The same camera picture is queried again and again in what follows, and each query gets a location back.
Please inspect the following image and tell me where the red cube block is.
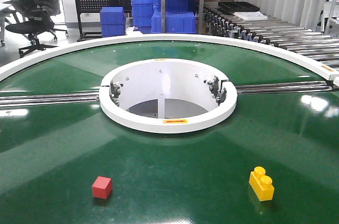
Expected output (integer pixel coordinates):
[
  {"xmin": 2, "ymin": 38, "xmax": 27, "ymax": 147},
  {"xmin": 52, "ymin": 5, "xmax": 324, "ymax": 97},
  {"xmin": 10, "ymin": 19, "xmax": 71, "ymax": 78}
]
[{"xmin": 92, "ymin": 176, "xmax": 113, "ymax": 200}]

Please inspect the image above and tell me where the yellow toy brick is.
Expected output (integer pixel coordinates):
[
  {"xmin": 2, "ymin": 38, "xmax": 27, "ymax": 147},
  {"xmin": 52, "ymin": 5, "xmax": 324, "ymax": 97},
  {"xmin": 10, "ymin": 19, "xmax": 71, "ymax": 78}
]
[{"xmin": 249, "ymin": 166, "xmax": 274, "ymax": 202}]

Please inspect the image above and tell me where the yellow arrow warning label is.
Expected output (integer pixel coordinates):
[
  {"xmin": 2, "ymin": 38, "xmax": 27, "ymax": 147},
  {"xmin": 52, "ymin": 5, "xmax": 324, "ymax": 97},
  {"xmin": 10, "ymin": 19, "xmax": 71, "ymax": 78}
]
[{"xmin": 163, "ymin": 119, "xmax": 188, "ymax": 124}]

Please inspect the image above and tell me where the large blue crate front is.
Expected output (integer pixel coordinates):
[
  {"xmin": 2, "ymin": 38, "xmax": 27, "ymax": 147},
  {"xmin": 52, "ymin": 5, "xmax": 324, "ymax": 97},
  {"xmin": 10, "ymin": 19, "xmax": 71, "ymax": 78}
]
[{"xmin": 151, "ymin": 12, "xmax": 196, "ymax": 34}]

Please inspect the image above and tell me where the small blue crate stack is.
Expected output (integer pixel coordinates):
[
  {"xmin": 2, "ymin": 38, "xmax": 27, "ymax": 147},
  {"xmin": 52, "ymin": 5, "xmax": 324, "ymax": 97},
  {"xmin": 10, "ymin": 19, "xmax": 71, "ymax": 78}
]
[{"xmin": 100, "ymin": 7, "xmax": 126, "ymax": 37}]

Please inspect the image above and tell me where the tall blue crate stack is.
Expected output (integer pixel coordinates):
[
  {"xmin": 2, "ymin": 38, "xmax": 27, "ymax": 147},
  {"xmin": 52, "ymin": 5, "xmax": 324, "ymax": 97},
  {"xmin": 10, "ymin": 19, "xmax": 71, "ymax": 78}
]
[{"xmin": 131, "ymin": 0, "xmax": 162, "ymax": 33}]

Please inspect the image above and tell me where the black compartment tray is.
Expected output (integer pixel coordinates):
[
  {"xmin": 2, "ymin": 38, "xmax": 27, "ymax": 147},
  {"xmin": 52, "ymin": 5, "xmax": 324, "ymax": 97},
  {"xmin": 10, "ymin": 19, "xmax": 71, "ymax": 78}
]
[{"xmin": 218, "ymin": 1, "xmax": 260, "ymax": 13}]

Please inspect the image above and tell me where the white flat tray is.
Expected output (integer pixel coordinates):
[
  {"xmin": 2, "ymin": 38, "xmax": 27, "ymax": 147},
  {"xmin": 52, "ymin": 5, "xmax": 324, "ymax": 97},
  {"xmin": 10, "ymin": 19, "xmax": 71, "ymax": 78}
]
[{"xmin": 234, "ymin": 11, "xmax": 268, "ymax": 21}]

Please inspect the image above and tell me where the right steel roller bar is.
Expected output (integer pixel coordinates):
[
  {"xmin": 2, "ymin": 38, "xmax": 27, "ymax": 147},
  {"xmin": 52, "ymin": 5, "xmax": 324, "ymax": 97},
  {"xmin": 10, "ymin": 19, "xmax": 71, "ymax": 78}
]
[{"xmin": 235, "ymin": 80, "xmax": 334, "ymax": 95}]

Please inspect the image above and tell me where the steel roller bar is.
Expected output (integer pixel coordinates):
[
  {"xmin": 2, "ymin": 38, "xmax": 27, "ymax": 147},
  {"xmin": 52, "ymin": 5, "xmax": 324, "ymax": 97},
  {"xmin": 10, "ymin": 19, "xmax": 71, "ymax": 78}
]
[
  {"xmin": 1, "ymin": 92, "xmax": 99, "ymax": 107},
  {"xmin": 235, "ymin": 80, "xmax": 334, "ymax": 95}
]

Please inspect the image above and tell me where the black office chair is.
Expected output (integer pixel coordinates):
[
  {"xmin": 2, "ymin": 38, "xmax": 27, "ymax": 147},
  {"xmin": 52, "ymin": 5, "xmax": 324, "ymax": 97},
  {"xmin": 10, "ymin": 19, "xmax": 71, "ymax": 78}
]
[{"xmin": 5, "ymin": 11, "xmax": 55, "ymax": 58}]

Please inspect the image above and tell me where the white outer conveyor rim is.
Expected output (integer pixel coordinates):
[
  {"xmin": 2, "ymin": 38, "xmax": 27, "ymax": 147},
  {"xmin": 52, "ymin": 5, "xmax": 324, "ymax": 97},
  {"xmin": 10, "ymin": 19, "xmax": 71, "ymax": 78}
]
[{"xmin": 1, "ymin": 33, "xmax": 338, "ymax": 86}]

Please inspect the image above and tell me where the left steel roller bar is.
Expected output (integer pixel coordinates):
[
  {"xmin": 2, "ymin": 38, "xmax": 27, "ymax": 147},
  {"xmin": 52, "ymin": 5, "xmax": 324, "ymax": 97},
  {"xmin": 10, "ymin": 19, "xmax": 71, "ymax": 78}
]
[{"xmin": 1, "ymin": 92, "xmax": 99, "ymax": 107}]

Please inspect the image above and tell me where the metal roller conveyor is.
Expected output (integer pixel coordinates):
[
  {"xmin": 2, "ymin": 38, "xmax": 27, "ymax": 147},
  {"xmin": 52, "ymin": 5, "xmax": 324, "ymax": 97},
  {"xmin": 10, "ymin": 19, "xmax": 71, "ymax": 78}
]
[{"xmin": 203, "ymin": 2, "xmax": 338, "ymax": 70}]

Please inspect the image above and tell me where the white inner ring housing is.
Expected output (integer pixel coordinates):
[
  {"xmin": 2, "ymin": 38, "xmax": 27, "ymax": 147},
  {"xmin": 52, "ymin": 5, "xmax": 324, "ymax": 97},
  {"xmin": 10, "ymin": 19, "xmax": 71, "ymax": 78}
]
[{"xmin": 99, "ymin": 58, "xmax": 237, "ymax": 134}]

